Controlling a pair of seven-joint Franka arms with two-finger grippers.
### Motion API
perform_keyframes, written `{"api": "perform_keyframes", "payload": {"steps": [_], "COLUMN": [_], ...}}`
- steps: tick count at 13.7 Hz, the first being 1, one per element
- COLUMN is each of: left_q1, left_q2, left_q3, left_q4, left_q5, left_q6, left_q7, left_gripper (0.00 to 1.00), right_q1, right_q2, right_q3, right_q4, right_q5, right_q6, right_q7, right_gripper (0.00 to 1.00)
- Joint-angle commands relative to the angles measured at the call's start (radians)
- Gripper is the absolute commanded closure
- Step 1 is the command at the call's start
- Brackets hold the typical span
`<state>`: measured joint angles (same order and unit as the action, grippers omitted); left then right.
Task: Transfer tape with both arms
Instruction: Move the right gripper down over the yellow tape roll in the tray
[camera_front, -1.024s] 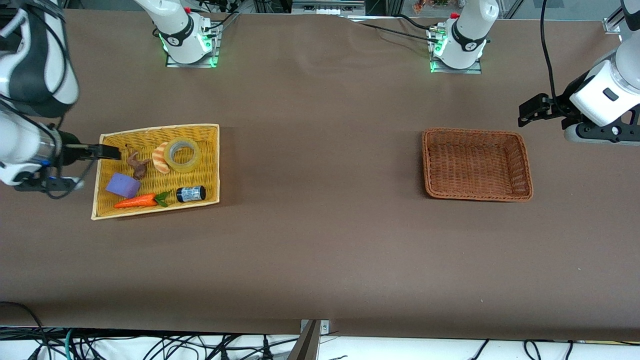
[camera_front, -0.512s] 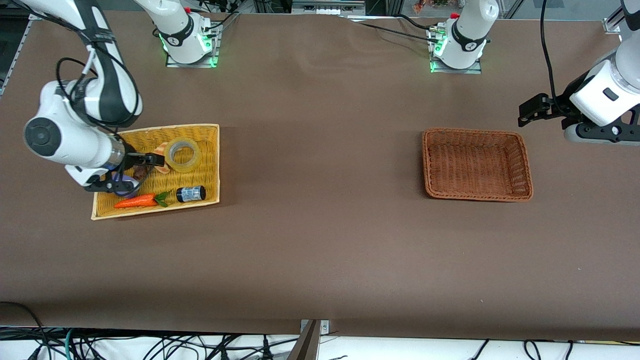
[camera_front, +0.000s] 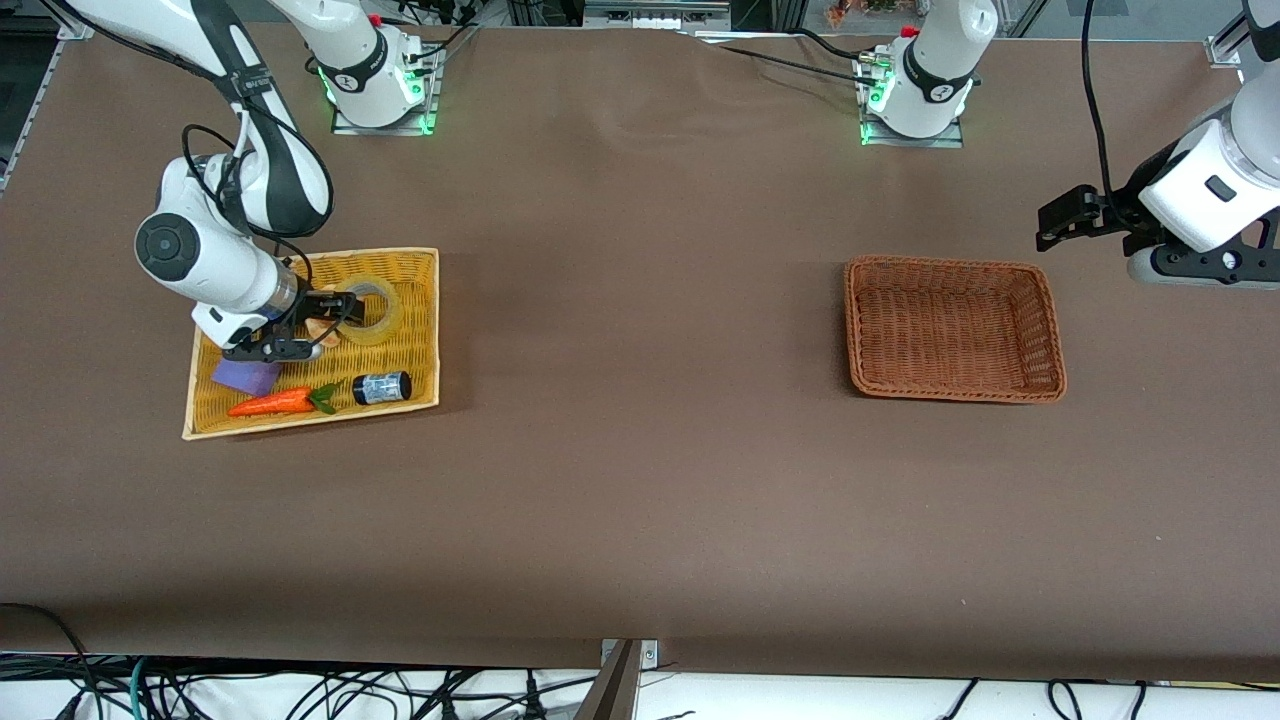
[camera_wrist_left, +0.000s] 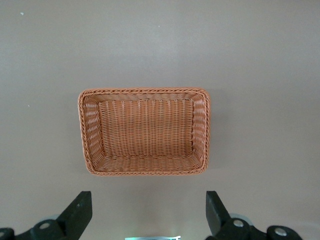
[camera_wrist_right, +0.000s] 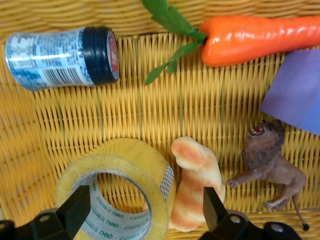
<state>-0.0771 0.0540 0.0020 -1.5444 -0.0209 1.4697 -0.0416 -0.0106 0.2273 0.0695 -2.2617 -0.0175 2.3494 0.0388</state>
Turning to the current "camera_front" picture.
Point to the yellow clear tape roll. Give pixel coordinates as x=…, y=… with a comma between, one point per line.
x=385, y=330

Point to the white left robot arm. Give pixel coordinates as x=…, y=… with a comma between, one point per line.
x=940, y=60

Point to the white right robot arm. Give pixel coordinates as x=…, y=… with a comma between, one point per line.
x=210, y=260

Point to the toy croissant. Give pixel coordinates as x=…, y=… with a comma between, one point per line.
x=322, y=335

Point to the purple foam block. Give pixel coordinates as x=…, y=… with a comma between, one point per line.
x=250, y=378

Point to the yellow wicker tray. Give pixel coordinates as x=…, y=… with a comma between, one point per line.
x=415, y=290

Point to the orange toy carrot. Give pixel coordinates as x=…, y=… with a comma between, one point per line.
x=270, y=403

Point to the small black can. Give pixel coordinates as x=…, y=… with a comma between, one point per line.
x=380, y=388

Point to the brown wicker basket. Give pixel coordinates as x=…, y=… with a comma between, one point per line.
x=950, y=330

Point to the orange background object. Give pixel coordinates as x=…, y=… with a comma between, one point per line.
x=840, y=12

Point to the grey metal box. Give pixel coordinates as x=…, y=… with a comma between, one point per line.
x=650, y=15

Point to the aluminium corner bracket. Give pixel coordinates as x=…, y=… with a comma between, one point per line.
x=1225, y=52
x=72, y=33

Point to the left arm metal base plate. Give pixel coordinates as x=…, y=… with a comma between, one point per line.
x=950, y=140

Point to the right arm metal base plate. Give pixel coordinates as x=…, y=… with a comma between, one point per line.
x=428, y=110

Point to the aluminium frame rail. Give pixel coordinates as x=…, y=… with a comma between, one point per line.
x=25, y=110

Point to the small metal edge bracket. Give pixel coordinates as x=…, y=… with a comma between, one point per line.
x=650, y=655

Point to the dark metal post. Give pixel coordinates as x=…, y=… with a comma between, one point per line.
x=610, y=695

